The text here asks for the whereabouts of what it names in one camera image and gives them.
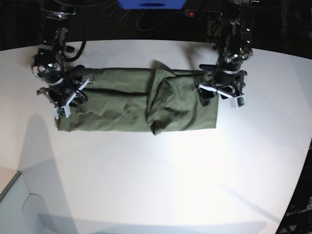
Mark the blue box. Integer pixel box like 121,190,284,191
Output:
117,0,186,10

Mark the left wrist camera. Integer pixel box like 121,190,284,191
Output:
230,95,246,109

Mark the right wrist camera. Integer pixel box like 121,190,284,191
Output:
54,106,71,120

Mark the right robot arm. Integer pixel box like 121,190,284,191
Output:
31,0,97,119

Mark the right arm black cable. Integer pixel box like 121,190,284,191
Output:
60,40,88,61

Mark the green t-shirt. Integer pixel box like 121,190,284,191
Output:
56,66,218,135

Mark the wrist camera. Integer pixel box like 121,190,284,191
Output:
54,106,71,120
230,95,246,109

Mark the black power strip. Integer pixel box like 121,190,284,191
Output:
183,9,222,19

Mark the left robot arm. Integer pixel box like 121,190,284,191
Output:
195,0,254,108

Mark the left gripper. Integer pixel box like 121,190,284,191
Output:
195,70,248,107

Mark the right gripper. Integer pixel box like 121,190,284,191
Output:
36,78,95,108

